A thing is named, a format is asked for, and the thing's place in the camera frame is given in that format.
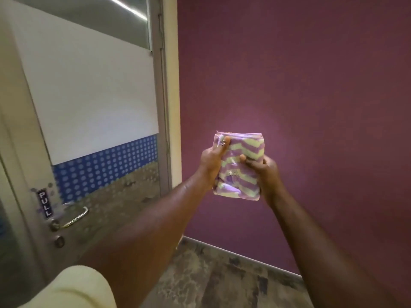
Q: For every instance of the person's left hand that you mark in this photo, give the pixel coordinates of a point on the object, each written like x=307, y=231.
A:
x=210, y=160

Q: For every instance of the person's right hand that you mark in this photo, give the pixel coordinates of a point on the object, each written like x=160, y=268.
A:
x=261, y=176

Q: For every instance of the person's left thumb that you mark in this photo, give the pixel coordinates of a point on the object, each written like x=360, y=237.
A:
x=223, y=144

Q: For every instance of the person's right thumb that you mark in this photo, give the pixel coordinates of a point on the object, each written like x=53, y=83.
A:
x=246, y=159

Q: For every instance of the pink yellow striped cloth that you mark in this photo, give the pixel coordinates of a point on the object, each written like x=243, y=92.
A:
x=240, y=169

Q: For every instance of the person's left forearm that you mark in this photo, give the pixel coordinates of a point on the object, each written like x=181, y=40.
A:
x=151, y=234

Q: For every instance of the person's right forearm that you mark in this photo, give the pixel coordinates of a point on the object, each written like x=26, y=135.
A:
x=321, y=253

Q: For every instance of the glass door with frosted film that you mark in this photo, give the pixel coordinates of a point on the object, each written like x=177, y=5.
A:
x=86, y=109

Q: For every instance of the black door sign sticker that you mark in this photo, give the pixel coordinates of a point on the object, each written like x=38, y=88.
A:
x=44, y=203

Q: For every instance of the round silver door lock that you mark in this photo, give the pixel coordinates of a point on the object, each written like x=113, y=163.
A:
x=59, y=241

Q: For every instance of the cream shirt sleeve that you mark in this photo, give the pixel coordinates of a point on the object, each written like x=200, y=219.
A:
x=69, y=290

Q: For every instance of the grey door frame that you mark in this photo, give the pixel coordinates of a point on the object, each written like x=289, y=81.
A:
x=167, y=92

